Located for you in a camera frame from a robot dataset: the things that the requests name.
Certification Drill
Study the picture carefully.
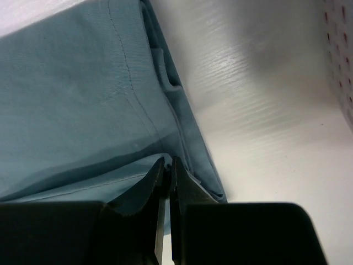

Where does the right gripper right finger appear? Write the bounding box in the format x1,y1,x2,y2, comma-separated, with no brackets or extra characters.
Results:
170,157,327,264

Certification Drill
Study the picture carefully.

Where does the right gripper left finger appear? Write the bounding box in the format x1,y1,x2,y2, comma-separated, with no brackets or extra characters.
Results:
1,158,165,264

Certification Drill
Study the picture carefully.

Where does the grey-blue t shirt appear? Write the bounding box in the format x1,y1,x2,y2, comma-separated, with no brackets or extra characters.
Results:
0,0,229,235

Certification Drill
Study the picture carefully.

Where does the white plastic laundry bin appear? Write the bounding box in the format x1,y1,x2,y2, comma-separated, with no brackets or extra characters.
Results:
322,0,352,127

